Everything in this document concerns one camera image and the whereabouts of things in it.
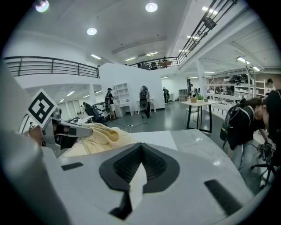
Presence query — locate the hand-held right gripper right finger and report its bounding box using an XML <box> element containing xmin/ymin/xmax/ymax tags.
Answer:
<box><xmin>131</xmin><ymin>142</ymin><xmax>255</xmax><ymax>224</ymax></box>

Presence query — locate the person's left forearm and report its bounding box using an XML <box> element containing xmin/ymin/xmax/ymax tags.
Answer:
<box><xmin>29</xmin><ymin>127</ymin><xmax>43</xmax><ymax>146</ymax></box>

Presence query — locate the black office chair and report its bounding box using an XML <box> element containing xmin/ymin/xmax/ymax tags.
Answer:
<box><xmin>250</xmin><ymin>160</ymin><xmax>281</xmax><ymax>190</ymax></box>

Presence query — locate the white work table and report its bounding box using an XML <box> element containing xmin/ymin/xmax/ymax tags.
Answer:
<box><xmin>68</xmin><ymin>116</ymin><xmax>95</xmax><ymax>126</ymax></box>

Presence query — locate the white shelving rack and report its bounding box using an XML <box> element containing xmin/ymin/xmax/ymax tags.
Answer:
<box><xmin>206</xmin><ymin>74</ymin><xmax>267</xmax><ymax>115</ymax></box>

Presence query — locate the person's white shirt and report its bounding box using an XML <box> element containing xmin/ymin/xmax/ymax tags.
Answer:
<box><xmin>0</xmin><ymin>63</ymin><xmax>66</xmax><ymax>225</ymax></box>

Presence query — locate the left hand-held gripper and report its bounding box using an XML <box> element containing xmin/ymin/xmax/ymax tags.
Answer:
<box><xmin>26</xmin><ymin>87</ymin><xmax>93</xmax><ymax>158</ymax></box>

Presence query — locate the white table with black legs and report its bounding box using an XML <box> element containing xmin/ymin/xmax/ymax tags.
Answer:
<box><xmin>180</xmin><ymin>100</ymin><xmax>220</xmax><ymax>134</ymax></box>

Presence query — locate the white shelf desk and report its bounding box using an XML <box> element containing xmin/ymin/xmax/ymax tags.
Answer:
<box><xmin>113</xmin><ymin>82</ymin><xmax>133</xmax><ymax>117</ymax></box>

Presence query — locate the black balcony railing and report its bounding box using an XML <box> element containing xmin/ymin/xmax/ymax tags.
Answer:
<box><xmin>4</xmin><ymin>56</ymin><xmax>101</xmax><ymax>79</ymax></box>
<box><xmin>129</xmin><ymin>0</ymin><xmax>239</xmax><ymax>71</ymax></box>

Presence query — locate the black and white gaming chair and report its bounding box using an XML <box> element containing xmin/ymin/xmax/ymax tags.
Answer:
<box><xmin>84</xmin><ymin>103</ymin><xmax>110</xmax><ymax>123</ymax></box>

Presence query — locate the grey marble table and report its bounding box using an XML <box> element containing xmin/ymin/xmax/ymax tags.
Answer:
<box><xmin>129</xmin><ymin>129</ymin><xmax>241</xmax><ymax>174</ymax></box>

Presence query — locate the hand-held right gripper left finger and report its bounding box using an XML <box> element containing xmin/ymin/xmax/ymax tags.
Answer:
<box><xmin>54</xmin><ymin>142</ymin><xmax>143</xmax><ymax>224</ymax></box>

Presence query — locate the beige cloth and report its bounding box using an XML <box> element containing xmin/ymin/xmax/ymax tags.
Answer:
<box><xmin>63</xmin><ymin>122</ymin><xmax>148</xmax><ymax>208</ymax></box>

